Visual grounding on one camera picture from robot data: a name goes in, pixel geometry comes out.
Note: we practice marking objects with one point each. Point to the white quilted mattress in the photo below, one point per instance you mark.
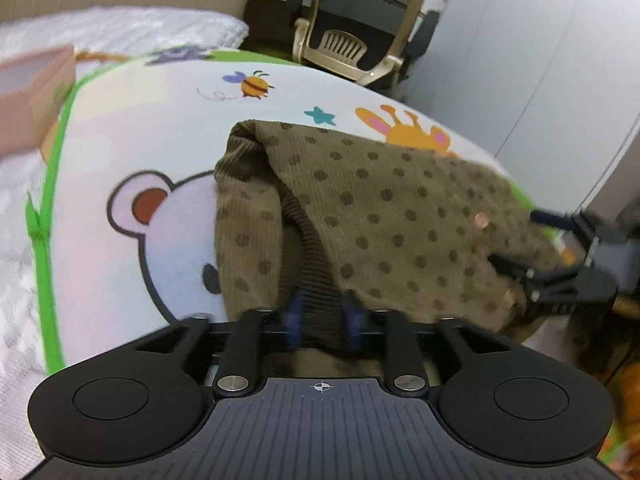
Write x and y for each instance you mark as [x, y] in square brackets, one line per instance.
[131, 30]

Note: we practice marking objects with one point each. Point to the brown polka dot cardigan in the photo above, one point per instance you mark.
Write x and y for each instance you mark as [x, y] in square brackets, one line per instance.
[320, 224]

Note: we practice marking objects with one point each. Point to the beige mesh office chair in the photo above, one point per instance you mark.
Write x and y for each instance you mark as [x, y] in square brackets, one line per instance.
[372, 43]

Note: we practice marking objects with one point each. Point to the pink cardboard box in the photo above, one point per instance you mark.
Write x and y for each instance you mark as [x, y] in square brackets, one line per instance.
[34, 86]

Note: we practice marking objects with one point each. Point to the cartoon animal play mat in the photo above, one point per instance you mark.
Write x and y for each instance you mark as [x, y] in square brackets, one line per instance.
[134, 324]

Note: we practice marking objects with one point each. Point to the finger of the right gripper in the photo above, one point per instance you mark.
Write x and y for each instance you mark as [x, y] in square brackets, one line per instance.
[576, 223]
[546, 292]

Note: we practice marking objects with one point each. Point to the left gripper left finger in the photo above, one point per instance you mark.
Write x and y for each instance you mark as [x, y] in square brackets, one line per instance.
[257, 334]

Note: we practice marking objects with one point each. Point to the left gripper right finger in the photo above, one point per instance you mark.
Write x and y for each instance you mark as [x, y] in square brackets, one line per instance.
[388, 337]

